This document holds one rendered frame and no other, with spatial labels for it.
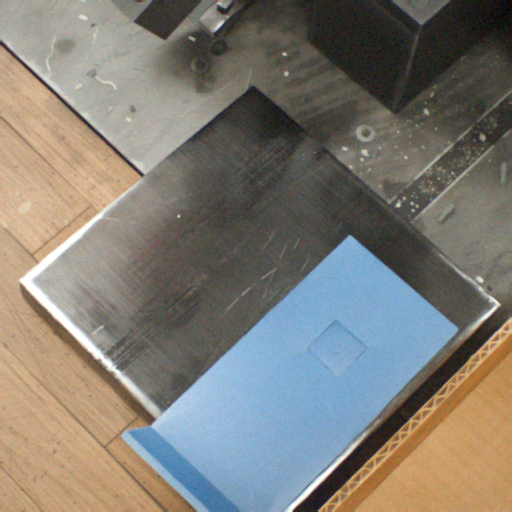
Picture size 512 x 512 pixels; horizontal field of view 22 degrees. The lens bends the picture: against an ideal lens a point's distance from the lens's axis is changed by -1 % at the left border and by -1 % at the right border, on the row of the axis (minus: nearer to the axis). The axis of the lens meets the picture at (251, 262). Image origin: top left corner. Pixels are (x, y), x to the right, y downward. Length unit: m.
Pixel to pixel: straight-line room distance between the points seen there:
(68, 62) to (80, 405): 0.19
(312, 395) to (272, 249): 0.08
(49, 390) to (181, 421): 0.07
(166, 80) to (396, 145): 0.13
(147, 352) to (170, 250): 0.05
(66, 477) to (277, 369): 0.11
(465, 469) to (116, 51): 0.29
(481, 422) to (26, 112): 0.28
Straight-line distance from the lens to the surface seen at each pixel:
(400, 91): 0.70
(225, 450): 0.61
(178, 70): 0.72
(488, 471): 0.64
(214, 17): 0.64
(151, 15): 0.43
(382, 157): 0.70
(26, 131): 0.71
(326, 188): 0.67
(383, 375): 0.63
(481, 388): 0.66
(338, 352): 0.63
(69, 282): 0.64
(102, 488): 0.63
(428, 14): 0.65
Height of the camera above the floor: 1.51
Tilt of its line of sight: 65 degrees down
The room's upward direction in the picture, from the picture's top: 8 degrees clockwise
